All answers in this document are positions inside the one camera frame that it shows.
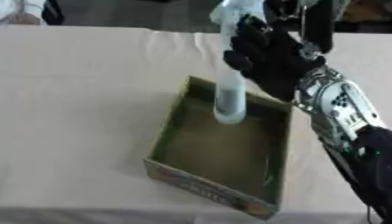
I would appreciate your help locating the person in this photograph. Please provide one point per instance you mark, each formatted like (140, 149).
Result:
(30, 11)

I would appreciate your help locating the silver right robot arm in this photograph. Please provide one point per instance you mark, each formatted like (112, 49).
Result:
(352, 122)

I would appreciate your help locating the open cardboard box green inside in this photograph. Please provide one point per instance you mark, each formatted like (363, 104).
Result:
(224, 145)

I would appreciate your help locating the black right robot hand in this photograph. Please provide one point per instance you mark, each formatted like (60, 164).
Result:
(273, 62)

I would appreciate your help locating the clear plastic bottle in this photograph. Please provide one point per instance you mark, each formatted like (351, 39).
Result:
(229, 96)

